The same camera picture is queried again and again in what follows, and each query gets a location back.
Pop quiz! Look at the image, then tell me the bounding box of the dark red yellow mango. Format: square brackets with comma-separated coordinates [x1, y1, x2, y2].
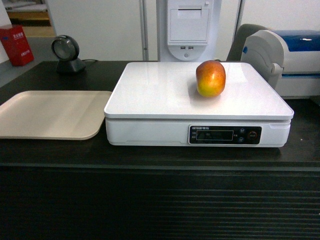
[195, 60, 226, 98]

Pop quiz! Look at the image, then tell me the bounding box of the white checkout scale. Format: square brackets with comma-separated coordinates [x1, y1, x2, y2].
[104, 62, 294, 148]

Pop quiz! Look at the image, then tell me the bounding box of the beige plastic tray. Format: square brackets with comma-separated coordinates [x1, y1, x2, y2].
[0, 90, 112, 141]

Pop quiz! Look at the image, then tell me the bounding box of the grey round barcode scanner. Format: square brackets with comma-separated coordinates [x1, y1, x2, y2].
[51, 35, 86, 74]

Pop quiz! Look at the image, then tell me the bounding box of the white blue label printer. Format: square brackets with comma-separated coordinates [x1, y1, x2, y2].
[240, 30, 320, 99]

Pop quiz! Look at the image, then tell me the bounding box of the red fire extinguisher box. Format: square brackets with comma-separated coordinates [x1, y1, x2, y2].
[0, 24, 34, 67]

